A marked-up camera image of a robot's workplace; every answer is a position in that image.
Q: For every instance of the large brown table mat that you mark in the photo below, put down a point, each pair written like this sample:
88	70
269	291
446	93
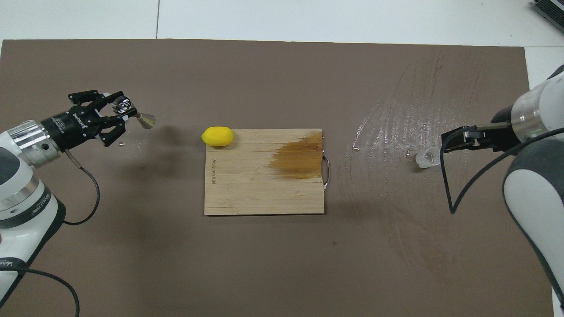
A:
264	264

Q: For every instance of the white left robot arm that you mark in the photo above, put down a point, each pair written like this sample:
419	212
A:
22	211

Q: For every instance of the bamboo cutting board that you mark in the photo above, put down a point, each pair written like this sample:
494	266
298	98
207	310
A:
264	185

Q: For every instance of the steel double jigger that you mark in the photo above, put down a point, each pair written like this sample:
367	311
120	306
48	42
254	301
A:
147	120

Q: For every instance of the grey ribbed device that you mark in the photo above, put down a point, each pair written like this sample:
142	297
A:
551	11

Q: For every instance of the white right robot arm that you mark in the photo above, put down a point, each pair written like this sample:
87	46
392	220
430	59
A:
531	193

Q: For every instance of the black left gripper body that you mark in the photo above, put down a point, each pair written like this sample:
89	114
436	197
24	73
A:
75	125

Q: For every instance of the yellow lemon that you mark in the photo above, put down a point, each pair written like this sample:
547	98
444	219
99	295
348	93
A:
217	136

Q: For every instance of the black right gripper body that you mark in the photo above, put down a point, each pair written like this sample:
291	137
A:
504	132

